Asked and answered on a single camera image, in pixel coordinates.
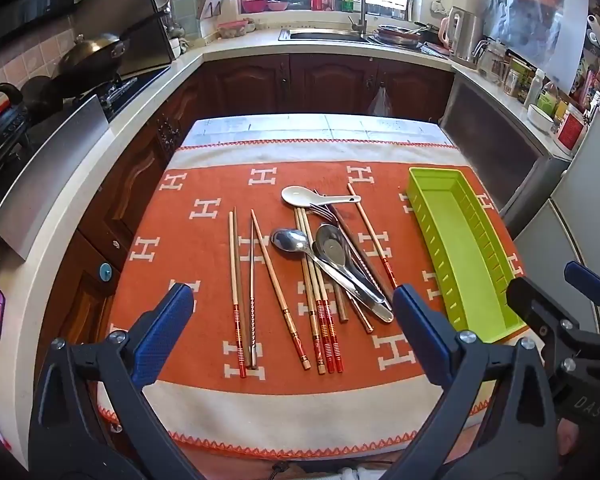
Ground white ceramic spoon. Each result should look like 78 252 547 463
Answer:
281 186 362 209

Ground brown wooden chopstick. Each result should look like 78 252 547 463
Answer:
346 289 375 334
233 206 253 368
329 279 349 323

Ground black gas stove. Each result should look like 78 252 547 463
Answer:
97 65 173 123

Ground bamboo chopstick red end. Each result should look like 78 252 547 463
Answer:
299 208 335 374
304 209 344 373
229 211 247 379
347 183 399 290
295 208 327 376

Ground tile pattern tablecloth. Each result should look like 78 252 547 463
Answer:
185 114 456 151

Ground metal soup spoon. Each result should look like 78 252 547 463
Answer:
314 223 395 323

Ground large hanging plastic bag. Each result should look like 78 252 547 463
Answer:
480 0 588 88

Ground grey refrigerator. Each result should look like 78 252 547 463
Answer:
510 95 600 341

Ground clear food container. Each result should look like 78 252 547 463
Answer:
217 19 256 39

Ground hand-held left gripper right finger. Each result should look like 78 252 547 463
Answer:
392 284 563 480

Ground person's right hand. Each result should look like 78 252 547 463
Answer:
555 417 583 468

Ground red label can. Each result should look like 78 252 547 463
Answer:
552 105 588 156

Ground glass jug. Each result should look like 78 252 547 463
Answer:
472 37 511 81

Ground white bowl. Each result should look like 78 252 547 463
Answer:
526 104 556 133

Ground metal tablespoon patterned handle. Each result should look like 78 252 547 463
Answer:
271 228 387 306

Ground clear plastic bag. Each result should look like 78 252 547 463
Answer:
367 85 395 117

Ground steel splash panel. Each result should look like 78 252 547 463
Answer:
0 94 115 262

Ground white plastic bottle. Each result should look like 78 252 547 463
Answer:
524 69 546 108

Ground black pot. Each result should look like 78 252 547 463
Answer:
0 82 36 181

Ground green plastic utensil tray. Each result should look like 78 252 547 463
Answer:
406 166 529 343

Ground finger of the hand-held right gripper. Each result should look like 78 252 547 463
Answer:
564 260 600 333
506 275 596 386

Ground stacked plates and pan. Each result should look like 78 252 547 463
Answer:
372 24 441 50

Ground steel electric kettle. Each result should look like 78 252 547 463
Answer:
440 6 483 63

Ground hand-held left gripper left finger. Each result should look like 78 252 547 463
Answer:
27 282 206 480

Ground dark wok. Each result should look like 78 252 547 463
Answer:
55 14 163 86

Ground dark wooden kitchen cabinets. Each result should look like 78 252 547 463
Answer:
45 52 456 341

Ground steel faucet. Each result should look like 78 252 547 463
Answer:
342 0 370 36

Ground orange printed blanket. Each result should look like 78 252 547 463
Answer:
97 140 526 461

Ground steel sink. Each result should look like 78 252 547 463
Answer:
278 27 376 43

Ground silver frosted door cabinet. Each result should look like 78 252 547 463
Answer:
440 72 573 241

